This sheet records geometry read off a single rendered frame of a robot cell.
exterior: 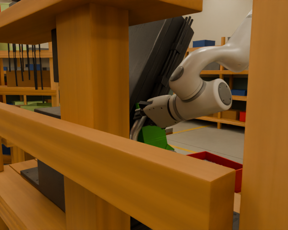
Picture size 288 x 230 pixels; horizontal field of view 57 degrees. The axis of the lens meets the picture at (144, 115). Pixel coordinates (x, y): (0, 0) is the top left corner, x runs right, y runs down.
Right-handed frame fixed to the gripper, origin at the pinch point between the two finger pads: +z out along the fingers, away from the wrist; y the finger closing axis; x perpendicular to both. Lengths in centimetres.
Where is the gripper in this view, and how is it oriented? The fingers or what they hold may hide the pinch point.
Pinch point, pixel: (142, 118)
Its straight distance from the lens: 90.1
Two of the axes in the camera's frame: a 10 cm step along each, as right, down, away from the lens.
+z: -6.7, 2.1, 7.2
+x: -3.6, 7.5, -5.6
